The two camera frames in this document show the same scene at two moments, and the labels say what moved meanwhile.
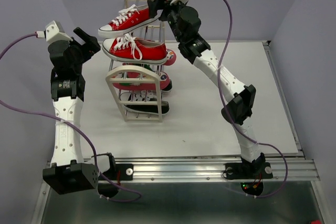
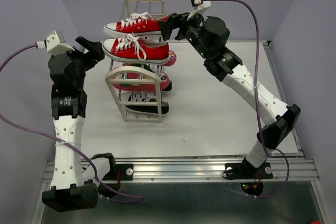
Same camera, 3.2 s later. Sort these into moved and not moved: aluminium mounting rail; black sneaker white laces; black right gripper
Moved: black right gripper
Not moved: aluminium mounting rail; black sneaker white laces
